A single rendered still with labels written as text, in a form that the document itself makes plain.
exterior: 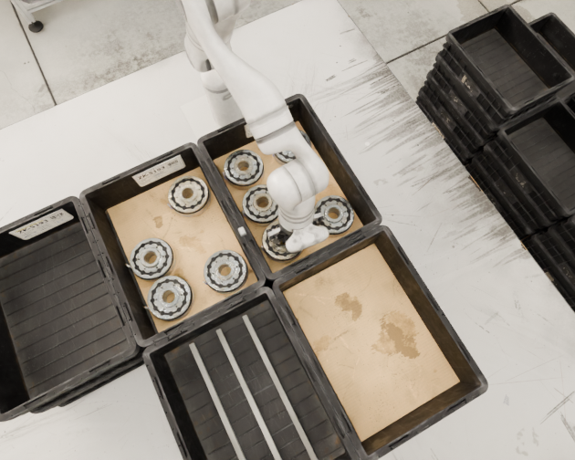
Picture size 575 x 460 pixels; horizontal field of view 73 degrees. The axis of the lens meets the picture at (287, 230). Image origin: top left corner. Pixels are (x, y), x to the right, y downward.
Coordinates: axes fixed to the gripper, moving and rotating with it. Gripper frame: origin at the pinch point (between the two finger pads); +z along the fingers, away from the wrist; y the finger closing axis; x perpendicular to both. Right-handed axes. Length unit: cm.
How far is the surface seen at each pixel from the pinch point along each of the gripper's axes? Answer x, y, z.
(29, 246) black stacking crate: -23, 62, 3
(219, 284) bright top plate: 4.6, 21.1, -0.2
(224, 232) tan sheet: -8.1, 15.7, 2.5
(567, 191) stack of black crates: 10, -111, 48
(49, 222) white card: -24, 53, -3
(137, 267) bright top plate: -6.5, 37.9, -0.3
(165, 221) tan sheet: -16.5, 28.8, 2.5
